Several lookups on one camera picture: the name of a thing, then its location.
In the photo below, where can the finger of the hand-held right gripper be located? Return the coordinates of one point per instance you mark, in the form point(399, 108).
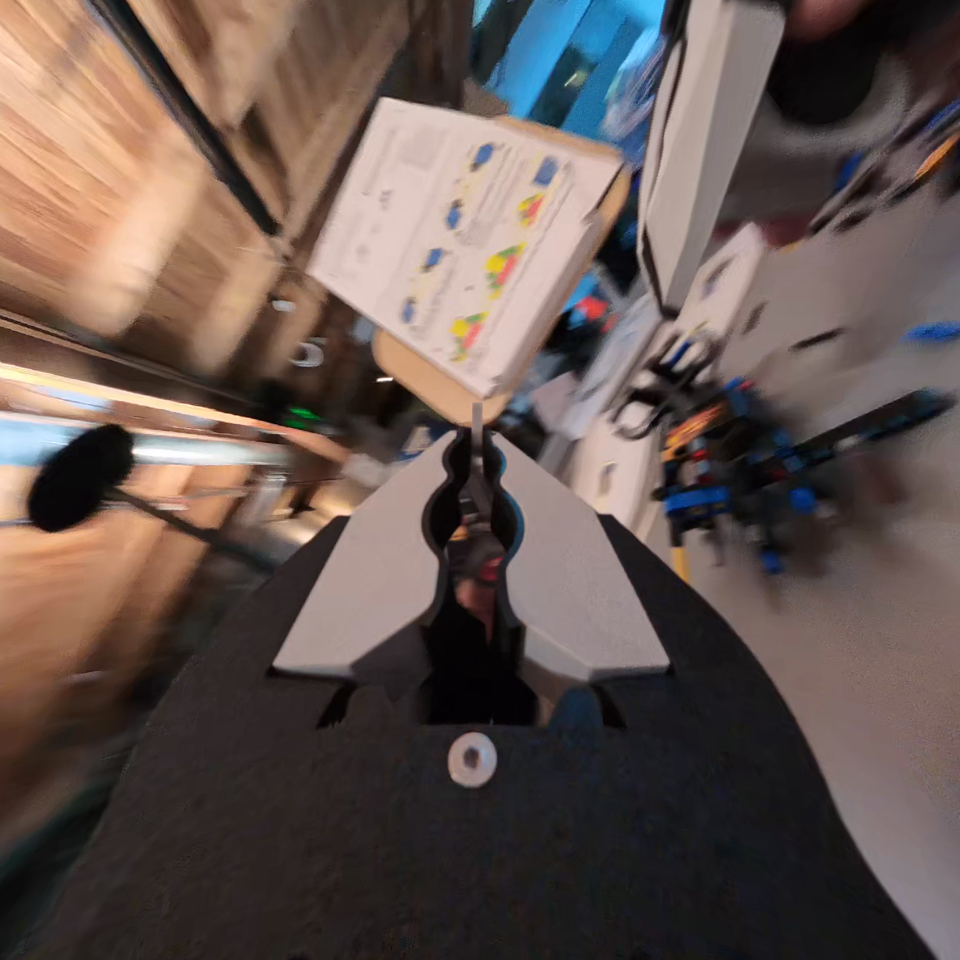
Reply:
point(705, 150)

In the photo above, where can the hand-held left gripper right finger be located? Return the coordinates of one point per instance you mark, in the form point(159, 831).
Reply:
point(585, 600)

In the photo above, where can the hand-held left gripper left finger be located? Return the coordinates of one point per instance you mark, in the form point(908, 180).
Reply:
point(352, 600)

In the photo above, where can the black disc lego piece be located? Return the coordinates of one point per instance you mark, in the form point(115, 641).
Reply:
point(75, 476)

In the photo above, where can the partly built lego truck chassis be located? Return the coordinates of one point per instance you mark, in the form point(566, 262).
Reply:
point(712, 465)

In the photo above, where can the open instruction booklet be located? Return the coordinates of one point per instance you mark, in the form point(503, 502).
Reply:
point(622, 360)

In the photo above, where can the laminated instruction sheet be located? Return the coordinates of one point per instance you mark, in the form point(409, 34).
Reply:
point(450, 247)

